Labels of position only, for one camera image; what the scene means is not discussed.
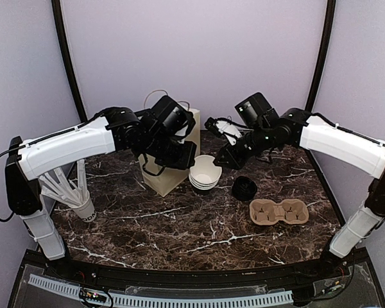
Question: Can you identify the white cup holding straws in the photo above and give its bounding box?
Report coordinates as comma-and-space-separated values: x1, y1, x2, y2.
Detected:
73, 194, 96, 223

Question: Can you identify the stack of black coffee lids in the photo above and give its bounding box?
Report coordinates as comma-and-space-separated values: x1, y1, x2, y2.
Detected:
232, 176, 257, 201

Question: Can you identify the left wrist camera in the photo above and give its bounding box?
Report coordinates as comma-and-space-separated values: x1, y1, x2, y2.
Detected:
171, 111, 196, 144

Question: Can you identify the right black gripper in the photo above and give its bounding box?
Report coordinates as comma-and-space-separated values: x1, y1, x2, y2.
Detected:
212, 123, 273, 170

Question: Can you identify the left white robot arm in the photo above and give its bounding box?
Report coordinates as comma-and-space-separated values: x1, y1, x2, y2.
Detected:
4, 96, 197, 280

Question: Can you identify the grey slotted cable duct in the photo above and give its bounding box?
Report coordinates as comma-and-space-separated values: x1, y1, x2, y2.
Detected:
28, 274, 293, 307

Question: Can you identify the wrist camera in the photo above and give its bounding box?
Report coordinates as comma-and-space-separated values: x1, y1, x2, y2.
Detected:
171, 111, 196, 144
205, 117, 243, 145

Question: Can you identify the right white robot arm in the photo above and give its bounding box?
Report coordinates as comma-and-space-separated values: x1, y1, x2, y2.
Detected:
205, 92, 385, 278

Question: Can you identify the cream paper bag with handles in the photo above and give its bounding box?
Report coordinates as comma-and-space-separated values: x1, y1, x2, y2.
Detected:
139, 93, 200, 197

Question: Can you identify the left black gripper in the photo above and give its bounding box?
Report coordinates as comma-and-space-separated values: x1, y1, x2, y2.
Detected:
144, 130, 198, 169

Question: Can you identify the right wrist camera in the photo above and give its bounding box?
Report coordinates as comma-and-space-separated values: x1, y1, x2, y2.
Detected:
205, 117, 243, 145

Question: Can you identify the brown pulp cup carrier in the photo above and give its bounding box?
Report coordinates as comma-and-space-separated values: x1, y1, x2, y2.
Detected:
249, 199, 309, 226

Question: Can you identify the right black corner post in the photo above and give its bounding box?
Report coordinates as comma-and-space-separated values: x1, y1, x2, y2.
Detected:
305, 0, 337, 112

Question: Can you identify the black corner post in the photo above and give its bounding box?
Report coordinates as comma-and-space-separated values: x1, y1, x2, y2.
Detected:
51, 0, 87, 122
305, 0, 337, 112

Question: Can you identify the left black corner post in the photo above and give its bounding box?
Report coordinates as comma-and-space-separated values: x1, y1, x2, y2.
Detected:
51, 0, 87, 122

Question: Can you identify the black front frame rail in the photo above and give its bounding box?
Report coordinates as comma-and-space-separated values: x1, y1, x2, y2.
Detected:
22, 248, 364, 289

